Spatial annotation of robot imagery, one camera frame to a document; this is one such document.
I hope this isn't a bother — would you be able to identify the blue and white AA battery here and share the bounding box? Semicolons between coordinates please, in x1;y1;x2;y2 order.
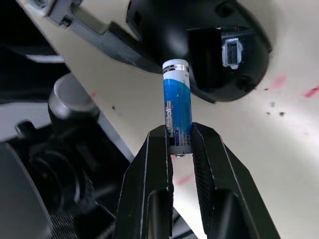
161;58;193;159

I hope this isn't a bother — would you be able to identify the silver USB receiver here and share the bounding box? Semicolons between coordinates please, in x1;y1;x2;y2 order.
222;37;243;69

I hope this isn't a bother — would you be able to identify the black mouse base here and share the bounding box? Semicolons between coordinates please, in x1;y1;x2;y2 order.
126;0;273;104

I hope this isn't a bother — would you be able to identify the silver and black robot body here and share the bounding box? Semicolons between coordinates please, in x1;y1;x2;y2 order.
0;73;132;239

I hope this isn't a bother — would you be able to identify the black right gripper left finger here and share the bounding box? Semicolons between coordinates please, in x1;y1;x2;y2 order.
114;124;174;239

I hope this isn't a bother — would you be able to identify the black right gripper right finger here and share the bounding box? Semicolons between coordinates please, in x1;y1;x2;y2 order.
190;122;283;239

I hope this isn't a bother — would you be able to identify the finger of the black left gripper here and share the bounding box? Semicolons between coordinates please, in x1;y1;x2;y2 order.
47;0;160;74

